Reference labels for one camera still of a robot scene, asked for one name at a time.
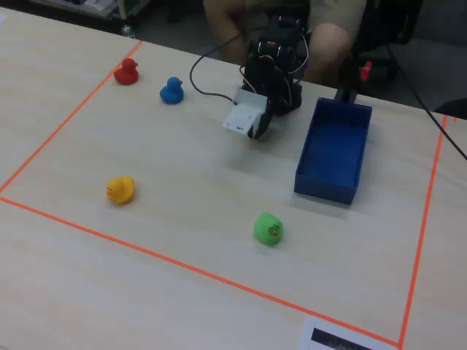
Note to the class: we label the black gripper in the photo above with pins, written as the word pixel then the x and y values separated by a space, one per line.
pixel 263 122

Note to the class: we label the green rubber duck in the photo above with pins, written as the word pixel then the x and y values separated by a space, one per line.
pixel 268 229

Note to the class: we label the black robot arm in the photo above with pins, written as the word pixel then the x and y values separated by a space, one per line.
pixel 292 100

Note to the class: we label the blue plastic box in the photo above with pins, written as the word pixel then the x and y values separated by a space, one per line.
pixel 333 153

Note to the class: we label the yellow rubber duck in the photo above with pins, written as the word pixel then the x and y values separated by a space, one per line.
pixel 121 189

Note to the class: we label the person in khaki shorts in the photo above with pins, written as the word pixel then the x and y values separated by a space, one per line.
pixel 328 40

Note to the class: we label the red toy ball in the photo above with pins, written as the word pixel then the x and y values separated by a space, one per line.
pixel 126 73

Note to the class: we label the orange tape strip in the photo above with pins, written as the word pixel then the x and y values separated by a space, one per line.
pixel 182 265
pixel 425 218
pixel 73 114

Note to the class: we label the clear plastic bottle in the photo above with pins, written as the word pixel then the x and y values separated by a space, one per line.
pixel 127 31

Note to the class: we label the black office chair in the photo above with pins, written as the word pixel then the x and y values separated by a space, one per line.
pixel 397 22

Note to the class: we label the shelf with papers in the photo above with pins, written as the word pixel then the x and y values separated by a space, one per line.
pixel 98 5

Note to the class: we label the white paper sheet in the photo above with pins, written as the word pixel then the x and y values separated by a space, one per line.
pixel 310 328

